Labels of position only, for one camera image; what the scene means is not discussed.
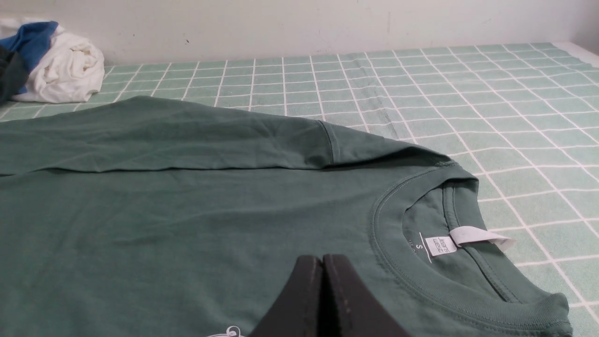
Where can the green long-sleeve top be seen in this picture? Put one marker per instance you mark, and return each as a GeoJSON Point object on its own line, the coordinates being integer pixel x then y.
{"type": "Point", "coordinates": [159, 218]}

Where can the white crumpled garment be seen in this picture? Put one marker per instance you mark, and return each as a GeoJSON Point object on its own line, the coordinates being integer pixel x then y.
{"type": "Point", "coordinates": [70, 72]}

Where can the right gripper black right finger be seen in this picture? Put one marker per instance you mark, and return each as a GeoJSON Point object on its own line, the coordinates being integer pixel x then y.
{"type": "Point", "coordinates": [349, 308]}

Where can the dark green crumpled garment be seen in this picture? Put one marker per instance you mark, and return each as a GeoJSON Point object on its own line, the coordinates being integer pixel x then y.
{"type": "Point", "coordinates": [13, 74]}

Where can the blue crumpled garment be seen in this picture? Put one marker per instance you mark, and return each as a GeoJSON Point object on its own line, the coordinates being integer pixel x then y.
{"type": "Point", "coordinates": [31, 41]}

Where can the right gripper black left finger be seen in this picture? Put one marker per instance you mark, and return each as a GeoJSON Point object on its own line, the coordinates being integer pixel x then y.
{"type": "Point", "coordinates": [295, 312]}

